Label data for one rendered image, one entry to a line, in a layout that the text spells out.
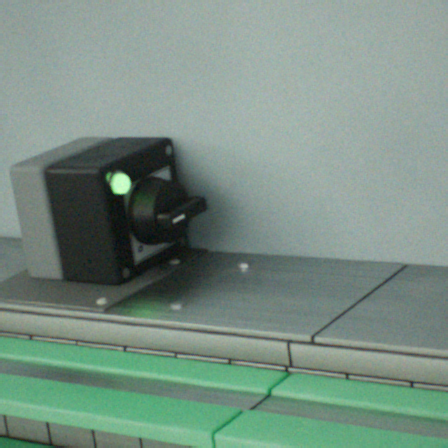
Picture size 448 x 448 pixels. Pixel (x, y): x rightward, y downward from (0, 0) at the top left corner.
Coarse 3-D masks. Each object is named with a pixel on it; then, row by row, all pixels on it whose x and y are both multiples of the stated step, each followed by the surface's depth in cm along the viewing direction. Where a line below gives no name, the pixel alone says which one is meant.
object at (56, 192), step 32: (32, 160) 86; (64, 160) 85; (96, 160) 83; (128, 160) 83; (160, 160) 86; (32, 192) 85; (64, 192) 83; (96, 192) 82; (128, 192) 84; (32, 224) 86; (64, 224) 84; (96, 224) 83; (128, 224) 84; (32, 256) 87; (64, 256) 85; (96, 256) 84; (128, 256) 84; (160, 256) 87
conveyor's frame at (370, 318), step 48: (0, 240) 99; (192, 288) 82; (240, 288) 80; (288, 288) 79; (336, 288) 78; (384, 288) 77; (432, 288) 75; (48, 336) 82; (96, 336) 80; (144, 336) 78; (192, 336) 75; (240, 336) 74; (288, 336) 72; (336, 336) 70; (384, 336) 69; (432, 336) 69
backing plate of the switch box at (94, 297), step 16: (176, 256) 88; (192, 256) 87; (144, 272) 86; (160, 272) 85; (0, 288) 87; (16, 288) 86; (32, 288) 86; (48, 288) 85; (64, 288) 85; (80, 288) 84; (96, 288) 84; (112, 288) 83; (128, 288) 83; (144, 288) 83; (48, 304) 82; (64, 304) 82; (80, 304) 81; (96, 304) 81; (112, 304) 80
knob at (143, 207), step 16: (144, 192) 83; (160, 192) 83; (176, 192) 84; (128, 208) 83; (144, 208) 83; (160, 208) 83; (176, 208) 83; (192, 208) 84; (144, 224) 83; (160, 224) 82; (176, 224) 82; (144, 240) 84; (160, 240) 84; (176, 240) 85
